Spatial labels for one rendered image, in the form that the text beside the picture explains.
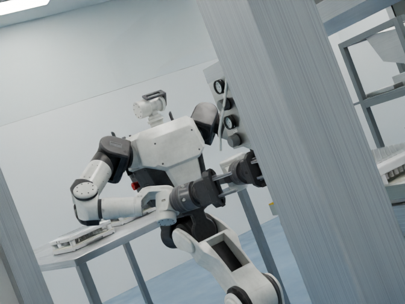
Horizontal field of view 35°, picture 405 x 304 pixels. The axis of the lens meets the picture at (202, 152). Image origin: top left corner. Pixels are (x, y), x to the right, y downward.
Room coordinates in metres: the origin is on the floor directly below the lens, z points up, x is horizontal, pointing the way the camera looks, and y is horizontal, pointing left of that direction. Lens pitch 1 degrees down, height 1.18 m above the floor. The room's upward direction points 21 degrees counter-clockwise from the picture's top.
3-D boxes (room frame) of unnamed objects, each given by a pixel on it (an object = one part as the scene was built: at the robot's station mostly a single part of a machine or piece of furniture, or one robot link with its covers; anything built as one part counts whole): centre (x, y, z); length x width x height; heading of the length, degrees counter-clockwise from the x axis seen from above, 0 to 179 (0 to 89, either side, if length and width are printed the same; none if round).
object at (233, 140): (1.67, -0.09, 1.15); 0.03 x 0.03 x 0.05; 30
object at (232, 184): (2.24, -0.07, 1.01); 0.11 x 0.11 x 0.11; 22
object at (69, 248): (3.23, 0.73, 0.90); 0.24 x 0.24 x 0.02; 38
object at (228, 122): (1.67, -0.10, 1.19); 0.04 x 0.01 x 0.04; 30
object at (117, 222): (3.63, 0.51, 0.90); 0.24 x 0.24 x 0.02; 32
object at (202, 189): (2.00, 0.05, 1.02); 0.12 x 0.10 x 0.13; 62
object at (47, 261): (3.67, 0.72, 0.87); 1.50 x 1.10 x 0.04; 38
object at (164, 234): (2.48, 0.17, 0.88); 0.28 x 0.13 x 0.18; 30
